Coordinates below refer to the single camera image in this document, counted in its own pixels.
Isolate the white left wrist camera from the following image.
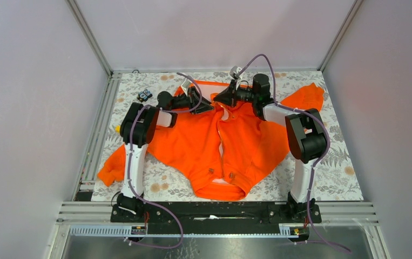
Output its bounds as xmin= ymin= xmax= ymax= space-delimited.
xmin=178 ymin=73 xmax=193 ymax=97

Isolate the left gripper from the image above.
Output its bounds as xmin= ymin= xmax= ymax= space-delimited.
xmin=170 ymin=86 xmax=213 ymax=114

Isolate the floral table mat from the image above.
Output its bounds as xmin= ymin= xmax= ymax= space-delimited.
xmin=86 ymin=71 xmax=363 ymax=202

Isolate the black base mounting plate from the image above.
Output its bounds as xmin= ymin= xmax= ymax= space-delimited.
xmin=110 ymin=202 xmax=322 ymax=235

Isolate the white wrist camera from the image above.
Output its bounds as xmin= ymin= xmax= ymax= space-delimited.
xmin=229 ymin=66 xmax=242 ymax=80
xmin=178 ymin=73 xmax=193 ymax=97

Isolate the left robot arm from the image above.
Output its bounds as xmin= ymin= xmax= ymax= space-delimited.
xmin=117 ymin=87 xmax=213 ymax=222

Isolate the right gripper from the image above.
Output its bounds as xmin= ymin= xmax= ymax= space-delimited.
xmin=213 ymin=80 xmax=258 ymax=109

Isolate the orange zip jacket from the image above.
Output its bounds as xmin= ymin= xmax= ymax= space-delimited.
xmin=98 ymin=84 xmax=324 ymax=201

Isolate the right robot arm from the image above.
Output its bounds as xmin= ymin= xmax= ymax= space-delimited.
xmin=213 ymin=73 xmax=330 ymax=222

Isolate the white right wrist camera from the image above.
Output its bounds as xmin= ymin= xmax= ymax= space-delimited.
xmin=229 ymin=66 xmax=242 ymax=80

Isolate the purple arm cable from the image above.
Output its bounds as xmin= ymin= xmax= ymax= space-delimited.
xmin=125 ymin=72 xmax=204 ymax=249
xmin=239 ymin=53 xmax=353 ymax=255

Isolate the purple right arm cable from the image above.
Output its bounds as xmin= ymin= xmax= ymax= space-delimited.
xmin=239 ymin=53 xmax=353 ymax=255

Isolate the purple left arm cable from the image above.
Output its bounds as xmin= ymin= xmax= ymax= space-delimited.
xmin=125 ymin=72 xmax=204 ymax=249

